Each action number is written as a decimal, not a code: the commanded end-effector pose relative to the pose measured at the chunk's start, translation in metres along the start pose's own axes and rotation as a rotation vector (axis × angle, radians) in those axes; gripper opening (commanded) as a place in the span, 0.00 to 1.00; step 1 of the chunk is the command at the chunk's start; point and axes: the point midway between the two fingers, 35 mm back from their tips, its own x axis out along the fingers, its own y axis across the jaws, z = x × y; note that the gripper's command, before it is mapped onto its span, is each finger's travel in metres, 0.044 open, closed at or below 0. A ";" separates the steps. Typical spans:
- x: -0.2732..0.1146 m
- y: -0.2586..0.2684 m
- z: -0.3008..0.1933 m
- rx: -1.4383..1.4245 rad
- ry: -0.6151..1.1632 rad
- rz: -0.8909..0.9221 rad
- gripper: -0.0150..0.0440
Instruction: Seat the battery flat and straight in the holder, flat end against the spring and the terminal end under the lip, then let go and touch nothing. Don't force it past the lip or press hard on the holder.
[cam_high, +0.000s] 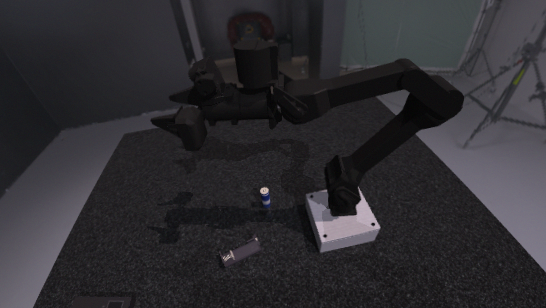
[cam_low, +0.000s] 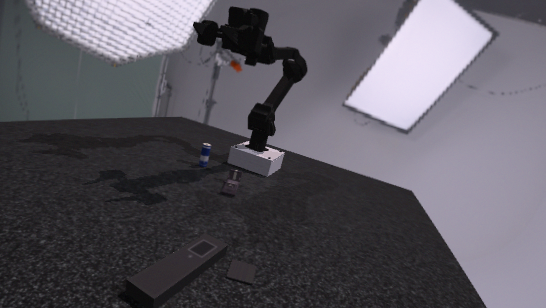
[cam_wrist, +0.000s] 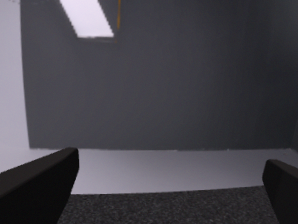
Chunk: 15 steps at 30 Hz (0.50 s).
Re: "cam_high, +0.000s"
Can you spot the blue and white battery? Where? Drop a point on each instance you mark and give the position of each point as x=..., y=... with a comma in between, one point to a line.
x=265, y=197

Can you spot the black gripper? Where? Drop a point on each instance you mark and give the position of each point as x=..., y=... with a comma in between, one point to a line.
x=188, y=122

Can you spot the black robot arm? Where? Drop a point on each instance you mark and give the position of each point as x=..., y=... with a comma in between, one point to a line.
x=431, y=102

